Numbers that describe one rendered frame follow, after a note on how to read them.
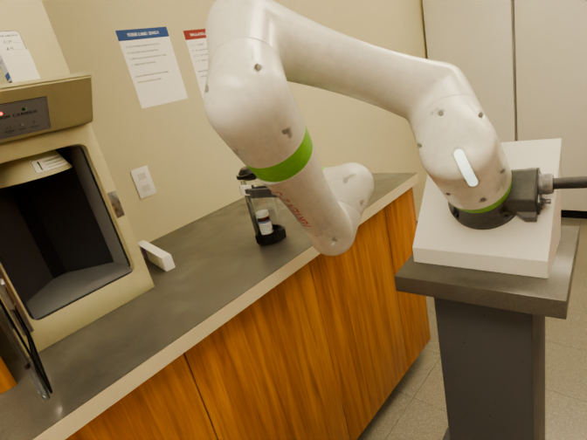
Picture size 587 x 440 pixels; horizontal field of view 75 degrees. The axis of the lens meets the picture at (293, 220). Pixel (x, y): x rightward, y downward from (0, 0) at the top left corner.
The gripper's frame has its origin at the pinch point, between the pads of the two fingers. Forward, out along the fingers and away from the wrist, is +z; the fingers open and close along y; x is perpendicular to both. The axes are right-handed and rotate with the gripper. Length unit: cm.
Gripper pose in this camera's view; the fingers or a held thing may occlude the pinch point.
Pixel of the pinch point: (257, 184)
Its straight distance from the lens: 118.1
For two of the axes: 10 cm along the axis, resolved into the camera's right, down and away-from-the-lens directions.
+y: -6.6, 3.9, -6.4
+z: -7.2, -0.7, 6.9
